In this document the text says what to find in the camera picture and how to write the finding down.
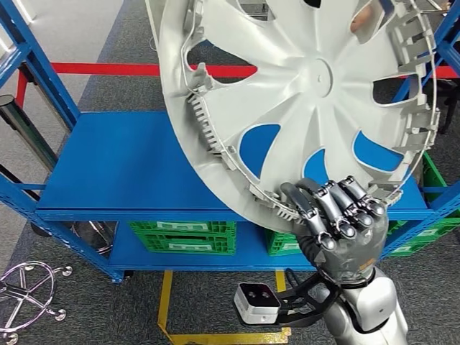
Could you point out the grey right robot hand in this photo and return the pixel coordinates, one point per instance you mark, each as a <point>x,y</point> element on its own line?
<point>352,252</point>

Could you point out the pale grey wheel hubcap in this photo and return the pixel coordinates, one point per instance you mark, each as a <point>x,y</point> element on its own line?
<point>287,95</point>

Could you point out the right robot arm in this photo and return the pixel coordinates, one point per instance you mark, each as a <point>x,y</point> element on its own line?
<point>377,309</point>

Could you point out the blue metal shelf rack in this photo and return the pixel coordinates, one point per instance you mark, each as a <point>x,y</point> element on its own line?
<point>126,162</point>

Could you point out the red barrier belt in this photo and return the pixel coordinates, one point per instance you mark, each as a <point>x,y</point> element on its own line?
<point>108,69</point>

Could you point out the chrome stanchion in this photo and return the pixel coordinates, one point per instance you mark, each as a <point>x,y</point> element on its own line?
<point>47,97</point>
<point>29,133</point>

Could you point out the black stool with chrome base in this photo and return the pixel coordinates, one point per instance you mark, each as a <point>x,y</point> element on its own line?
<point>22,291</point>

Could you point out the black slim stanchion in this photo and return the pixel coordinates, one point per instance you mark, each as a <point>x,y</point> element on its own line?
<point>18,182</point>

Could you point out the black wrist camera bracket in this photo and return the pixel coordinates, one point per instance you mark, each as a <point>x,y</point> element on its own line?
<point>305,304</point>

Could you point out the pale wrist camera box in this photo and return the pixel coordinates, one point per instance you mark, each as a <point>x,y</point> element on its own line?
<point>256,309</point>

